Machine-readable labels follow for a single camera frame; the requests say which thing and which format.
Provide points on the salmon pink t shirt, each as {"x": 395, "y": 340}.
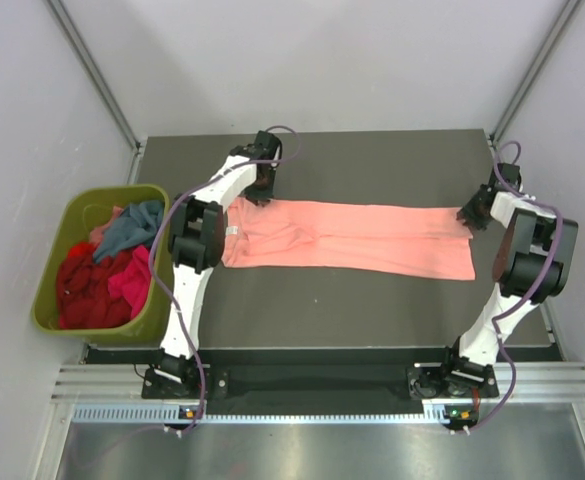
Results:
{"x": 420, "y": 242}

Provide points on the grey blue t shirt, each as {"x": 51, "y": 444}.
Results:
{"x": 137, "y": 225}

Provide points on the magenta pink t shirt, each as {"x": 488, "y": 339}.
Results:
{"x": 128, "y": 288}

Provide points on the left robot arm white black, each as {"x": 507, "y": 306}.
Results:
{"x": 195, "y": 225}

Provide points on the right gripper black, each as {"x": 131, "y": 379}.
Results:
{"x": 467, "y": 214}

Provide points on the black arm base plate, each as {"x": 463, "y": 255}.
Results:
{"x": 405, "y": 381}

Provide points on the aluminium corner post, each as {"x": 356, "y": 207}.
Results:
{"x": 64, "y": 20}
{"x": 551, "y": 40}

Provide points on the olive green plastic bin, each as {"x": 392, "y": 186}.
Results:
{"x": 85, "y": 219}

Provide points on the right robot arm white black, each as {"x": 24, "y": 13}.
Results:
{"x": 532, "y": 264}

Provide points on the red t shirt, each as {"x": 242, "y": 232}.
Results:
{"x": 82, "y": 290}

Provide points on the left aluminium corner post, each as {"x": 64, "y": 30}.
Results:
{"x": 64, "y": 20}

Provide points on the right aluminium corner post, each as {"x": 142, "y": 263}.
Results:
{"x": 551, "y": 40}

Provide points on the slotted grey cable duct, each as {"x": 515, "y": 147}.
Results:
{"x": 181, "y": 415}

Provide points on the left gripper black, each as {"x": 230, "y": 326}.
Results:
{"x": 262, "y": 195}

